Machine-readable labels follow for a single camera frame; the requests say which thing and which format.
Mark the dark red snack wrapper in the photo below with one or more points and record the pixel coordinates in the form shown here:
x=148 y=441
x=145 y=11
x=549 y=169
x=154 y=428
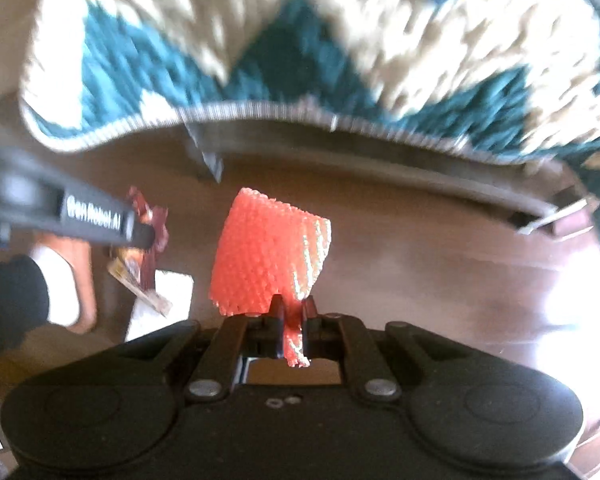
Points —
x=134 y=267

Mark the white paper sheet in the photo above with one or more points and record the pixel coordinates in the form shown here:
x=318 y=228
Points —
x=168 y=303

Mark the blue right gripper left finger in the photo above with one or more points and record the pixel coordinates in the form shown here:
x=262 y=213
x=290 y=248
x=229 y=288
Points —
x=276 y=326

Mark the teal white patterned rug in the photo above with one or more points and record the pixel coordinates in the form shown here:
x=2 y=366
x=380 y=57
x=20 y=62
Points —
x=494 y=80

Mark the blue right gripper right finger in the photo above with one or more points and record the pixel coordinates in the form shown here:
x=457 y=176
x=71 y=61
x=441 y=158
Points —
x=310 y=323

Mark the orange mesh foam wrapper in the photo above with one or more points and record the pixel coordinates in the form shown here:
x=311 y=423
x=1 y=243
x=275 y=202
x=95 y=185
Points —
x=269 y=248

